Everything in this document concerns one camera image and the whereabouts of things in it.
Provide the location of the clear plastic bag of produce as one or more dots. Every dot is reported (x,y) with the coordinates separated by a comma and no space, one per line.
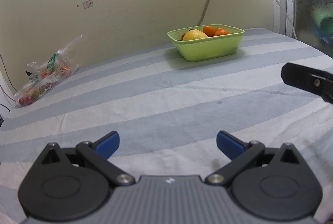
(46,75)

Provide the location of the large yellow citrus fruit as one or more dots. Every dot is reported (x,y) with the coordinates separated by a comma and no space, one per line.
(195,35)

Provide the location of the orange mandarin with stem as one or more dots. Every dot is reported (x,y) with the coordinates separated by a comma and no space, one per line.
(209,30)

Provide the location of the light green plastic basket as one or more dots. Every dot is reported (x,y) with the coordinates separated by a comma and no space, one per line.
(208,48)

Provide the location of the green plastic object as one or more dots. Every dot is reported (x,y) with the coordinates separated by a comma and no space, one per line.
(322,23)

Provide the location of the small white wall plate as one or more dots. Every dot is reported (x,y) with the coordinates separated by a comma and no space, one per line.
(88,3)

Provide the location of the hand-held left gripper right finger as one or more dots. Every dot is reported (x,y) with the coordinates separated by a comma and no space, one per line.
(230,143)

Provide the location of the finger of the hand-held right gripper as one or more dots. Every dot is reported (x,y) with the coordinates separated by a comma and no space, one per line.
(299,75)

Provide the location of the blue white striped cloth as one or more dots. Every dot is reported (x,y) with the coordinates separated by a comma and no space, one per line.
(156,109)

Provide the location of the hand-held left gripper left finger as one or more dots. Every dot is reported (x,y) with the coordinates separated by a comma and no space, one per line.
(108,143)

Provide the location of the large orange mandarin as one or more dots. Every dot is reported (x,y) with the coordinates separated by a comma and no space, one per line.
(222,31)

